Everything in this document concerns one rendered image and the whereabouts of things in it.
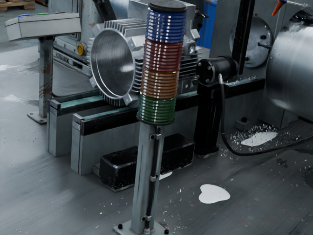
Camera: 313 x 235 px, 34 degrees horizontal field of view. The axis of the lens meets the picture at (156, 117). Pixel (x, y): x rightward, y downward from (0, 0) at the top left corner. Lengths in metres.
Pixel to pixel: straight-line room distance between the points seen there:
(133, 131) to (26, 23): 0.36
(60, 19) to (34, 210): 0.51
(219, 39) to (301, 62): 0.48
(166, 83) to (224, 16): 0.79
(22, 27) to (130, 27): 0.28
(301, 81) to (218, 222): 0.36
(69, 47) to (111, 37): 0.58
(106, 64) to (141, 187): 0.43
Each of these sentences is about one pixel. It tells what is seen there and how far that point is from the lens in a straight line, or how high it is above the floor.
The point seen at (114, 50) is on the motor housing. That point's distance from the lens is 1.24.
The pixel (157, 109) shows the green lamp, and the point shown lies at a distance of 0.81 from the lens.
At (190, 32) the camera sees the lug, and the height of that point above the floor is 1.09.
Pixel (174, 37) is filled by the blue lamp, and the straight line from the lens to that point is 0.78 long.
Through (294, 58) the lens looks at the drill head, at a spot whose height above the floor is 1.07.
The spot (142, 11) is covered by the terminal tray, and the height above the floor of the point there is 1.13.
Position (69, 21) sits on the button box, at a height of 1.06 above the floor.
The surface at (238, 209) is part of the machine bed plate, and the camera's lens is 1.07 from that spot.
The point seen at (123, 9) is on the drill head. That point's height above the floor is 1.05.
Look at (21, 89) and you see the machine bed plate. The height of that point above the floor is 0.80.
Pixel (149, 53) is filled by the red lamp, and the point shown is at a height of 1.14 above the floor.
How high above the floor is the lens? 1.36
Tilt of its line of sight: 23 degrees down
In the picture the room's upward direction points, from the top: 6 degrees clockwise
